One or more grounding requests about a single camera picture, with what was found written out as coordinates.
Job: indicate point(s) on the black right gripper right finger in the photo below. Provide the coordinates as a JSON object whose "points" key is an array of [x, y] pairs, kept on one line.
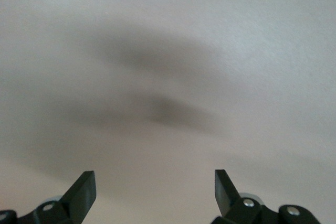
{"points": [[225, 195]]}

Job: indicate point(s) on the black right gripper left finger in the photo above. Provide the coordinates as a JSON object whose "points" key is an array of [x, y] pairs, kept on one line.
{"points": [[78, 197]]}

